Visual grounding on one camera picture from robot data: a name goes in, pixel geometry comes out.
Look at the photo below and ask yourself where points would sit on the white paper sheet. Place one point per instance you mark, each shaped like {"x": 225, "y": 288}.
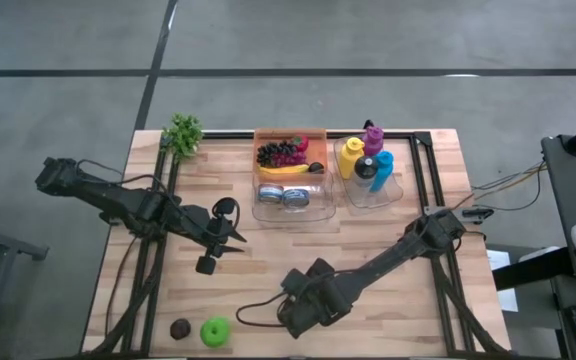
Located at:
{"x": 500, "y": 260}

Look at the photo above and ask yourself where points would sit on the black aluminium table frame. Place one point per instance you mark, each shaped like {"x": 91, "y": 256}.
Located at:
{"x": 228, "y": 135}

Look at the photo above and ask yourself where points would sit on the tuna can red blue label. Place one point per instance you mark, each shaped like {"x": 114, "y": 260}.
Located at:
{"x": 270, "y": 193}

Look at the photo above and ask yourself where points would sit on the red toy grape bunch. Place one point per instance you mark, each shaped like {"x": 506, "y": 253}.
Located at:
{"x": 293, "y": 159}

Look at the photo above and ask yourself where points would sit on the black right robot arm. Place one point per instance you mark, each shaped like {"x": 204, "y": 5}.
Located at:
{"x": 403, "y": 250}

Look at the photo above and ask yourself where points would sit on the green plant white pot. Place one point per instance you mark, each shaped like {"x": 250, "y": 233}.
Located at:
{"x": 183, "y": 135}

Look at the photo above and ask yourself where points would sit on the purple plastic sports bottle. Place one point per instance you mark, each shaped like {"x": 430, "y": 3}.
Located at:
{"x": 373, "y": 140}

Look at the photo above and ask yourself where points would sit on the yellow plastic sports bottle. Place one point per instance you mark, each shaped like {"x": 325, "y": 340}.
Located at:
{"x": 350, "y": 157}

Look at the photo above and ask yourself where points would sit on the green toy apple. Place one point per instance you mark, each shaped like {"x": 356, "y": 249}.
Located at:
{"x": 215, "y": 331}

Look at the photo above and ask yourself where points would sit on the yellow toy banana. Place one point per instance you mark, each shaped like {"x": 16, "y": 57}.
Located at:
{"x": 283, "y": 170}

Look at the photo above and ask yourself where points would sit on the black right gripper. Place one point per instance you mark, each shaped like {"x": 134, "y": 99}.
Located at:
{"x": 318, "y": 295}

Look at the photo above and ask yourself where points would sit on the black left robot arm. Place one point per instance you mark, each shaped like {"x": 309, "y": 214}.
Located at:
{"x": 118, "y": 200}

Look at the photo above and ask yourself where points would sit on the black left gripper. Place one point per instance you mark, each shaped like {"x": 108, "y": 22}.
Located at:
{"x": 205, "y": 225}

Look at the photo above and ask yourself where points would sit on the small black bracket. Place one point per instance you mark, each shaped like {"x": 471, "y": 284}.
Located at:
{"x": 368, "y": 123}

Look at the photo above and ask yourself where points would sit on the dark grey cart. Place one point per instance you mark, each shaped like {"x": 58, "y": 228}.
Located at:
{"x": 575, "y": 180}

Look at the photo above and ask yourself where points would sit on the blue plastic sports bottle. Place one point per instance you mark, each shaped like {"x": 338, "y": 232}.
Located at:
{"x": 385, "y": 170}

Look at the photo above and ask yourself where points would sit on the dark brown toy avocado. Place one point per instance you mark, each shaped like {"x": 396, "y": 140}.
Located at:
{"x": 180, "y": 329}
{"x": 317, "y": 168}

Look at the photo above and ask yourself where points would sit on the black toy grape bunch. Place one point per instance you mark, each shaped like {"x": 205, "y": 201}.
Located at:
{"x": 270, "y": 150}

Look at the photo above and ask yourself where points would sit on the clear bottle black cap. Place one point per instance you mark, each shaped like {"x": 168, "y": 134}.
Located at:
{"x": 366, "y": 167}

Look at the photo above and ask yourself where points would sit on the orange plastic bin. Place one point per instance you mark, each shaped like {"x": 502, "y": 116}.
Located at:
{"x": 318, "y": 150}

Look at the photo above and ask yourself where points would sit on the clear plastic bin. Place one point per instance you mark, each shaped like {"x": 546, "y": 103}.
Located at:
{"x": 278, "y": 212}
{"x": 393, "y": 195}

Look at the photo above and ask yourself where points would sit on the red toy strawberry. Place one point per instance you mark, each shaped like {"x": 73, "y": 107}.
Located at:
{"x": 303, "y": 144}

